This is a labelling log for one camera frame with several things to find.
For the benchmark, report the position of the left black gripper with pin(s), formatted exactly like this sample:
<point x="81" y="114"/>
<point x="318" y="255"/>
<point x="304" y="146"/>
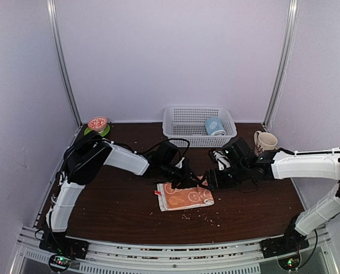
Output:
<point x="185" y="178"/>

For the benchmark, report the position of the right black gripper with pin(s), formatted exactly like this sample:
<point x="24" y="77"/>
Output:
<point x="215" y="181"/>

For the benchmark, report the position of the orange bunny towel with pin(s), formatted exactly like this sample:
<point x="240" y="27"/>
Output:
<point x="170" y="199"/>

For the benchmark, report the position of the blue patterned towel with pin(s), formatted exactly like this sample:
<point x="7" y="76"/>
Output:
<point x="214" y="127"/>

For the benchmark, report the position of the white plastic basket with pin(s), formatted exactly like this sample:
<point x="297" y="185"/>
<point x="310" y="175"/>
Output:
<point x="185" y="125"/>

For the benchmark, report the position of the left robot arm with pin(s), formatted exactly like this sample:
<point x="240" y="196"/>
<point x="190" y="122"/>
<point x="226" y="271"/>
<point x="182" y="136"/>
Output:
<point x="83" y="160"/>

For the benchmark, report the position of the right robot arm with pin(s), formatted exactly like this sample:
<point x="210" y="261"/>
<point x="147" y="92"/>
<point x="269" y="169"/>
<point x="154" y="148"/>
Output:
<point x="283" y="164"/>

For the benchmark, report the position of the beige mug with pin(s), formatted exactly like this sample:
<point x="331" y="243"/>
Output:
<point x="264" y="141"/>

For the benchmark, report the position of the green plate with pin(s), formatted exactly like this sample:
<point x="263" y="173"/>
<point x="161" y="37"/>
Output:
<point x="102" y="132"/>

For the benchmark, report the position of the red patterned bowl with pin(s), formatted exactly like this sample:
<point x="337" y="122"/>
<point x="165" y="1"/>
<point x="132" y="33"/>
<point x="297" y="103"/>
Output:
<point x="98" y="123"/>

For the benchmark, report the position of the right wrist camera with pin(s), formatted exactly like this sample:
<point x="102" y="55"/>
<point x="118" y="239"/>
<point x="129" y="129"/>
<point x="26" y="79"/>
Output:
<point x="235" y="152"/>

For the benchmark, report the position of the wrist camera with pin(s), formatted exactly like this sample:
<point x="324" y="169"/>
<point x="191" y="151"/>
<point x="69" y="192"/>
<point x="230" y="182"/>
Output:
<point x="169" y="154"/>
<point x="235" y="152"/>

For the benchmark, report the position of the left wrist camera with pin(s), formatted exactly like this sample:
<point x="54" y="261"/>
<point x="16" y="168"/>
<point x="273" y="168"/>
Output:
<point x="169" y="154"/>

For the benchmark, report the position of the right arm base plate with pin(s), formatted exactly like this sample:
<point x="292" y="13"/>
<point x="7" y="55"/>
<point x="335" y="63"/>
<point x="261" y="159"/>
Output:
<point x="286" y="249"/>

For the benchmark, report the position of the aluminium front rail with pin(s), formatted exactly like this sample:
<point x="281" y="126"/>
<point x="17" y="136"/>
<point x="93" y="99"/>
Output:
<point x="230" y="257"/>

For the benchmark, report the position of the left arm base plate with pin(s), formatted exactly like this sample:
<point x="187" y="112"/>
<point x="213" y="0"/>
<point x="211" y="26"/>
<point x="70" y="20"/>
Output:
<point x="64" y="252"/>

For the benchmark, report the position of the right aluminium frame post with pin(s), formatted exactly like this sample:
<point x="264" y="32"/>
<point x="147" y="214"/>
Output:
<point x="283" y="62"/>

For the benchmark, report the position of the aluminium frame post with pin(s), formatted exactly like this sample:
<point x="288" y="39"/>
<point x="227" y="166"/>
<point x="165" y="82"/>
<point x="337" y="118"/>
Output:
<point x="52" y="13"/>
<point x="283" y="62"/>

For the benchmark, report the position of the left aluminium frame post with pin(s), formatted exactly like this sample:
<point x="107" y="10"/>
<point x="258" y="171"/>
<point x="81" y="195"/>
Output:
<point x="52" y="13"/>

